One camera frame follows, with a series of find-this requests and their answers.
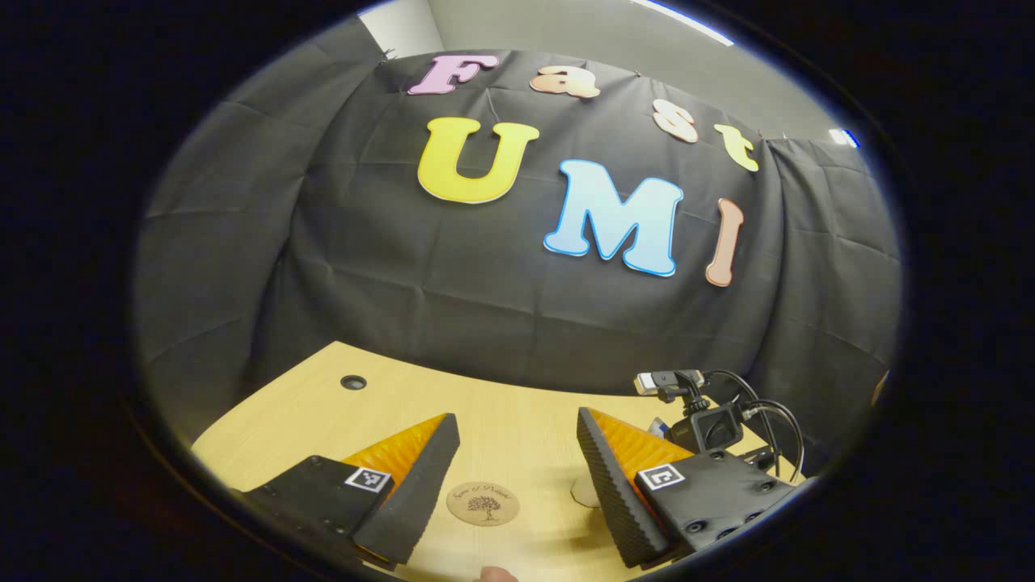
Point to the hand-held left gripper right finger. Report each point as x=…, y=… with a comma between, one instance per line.
x=606, y=485

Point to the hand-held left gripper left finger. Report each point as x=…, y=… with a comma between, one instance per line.
x=424, y=485

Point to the round cork coaster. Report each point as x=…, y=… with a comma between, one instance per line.
x=483, y=503

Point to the light wooden desktop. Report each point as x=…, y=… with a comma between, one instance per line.
x=501, y=428

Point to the black backdrop cloth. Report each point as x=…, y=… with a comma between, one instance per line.
x=323, y=242

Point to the small ceiling light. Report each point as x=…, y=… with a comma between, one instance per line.
x=843, y=137

